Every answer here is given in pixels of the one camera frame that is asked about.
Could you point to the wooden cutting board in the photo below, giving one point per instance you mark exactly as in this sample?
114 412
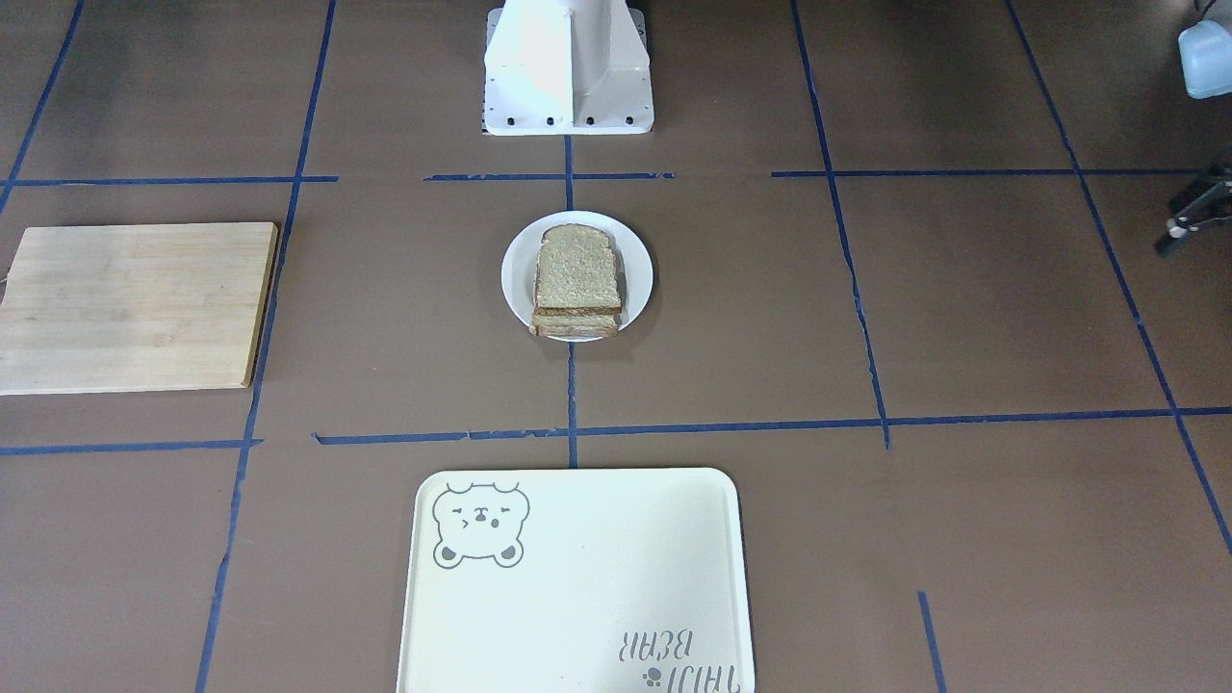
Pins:
135 308

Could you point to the white round plate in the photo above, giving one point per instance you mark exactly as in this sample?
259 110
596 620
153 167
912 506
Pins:
634 264

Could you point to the bread slice on plate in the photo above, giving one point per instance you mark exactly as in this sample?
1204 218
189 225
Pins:
574 326

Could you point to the white pedestal column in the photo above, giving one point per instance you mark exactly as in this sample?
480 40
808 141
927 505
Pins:
567 68

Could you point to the cream bear tray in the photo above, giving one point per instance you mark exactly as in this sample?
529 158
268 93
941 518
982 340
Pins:
565 580

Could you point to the brown bread slice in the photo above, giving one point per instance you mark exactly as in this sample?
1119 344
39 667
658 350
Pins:
576 273

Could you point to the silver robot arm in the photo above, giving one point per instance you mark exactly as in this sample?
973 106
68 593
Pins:
1205 53

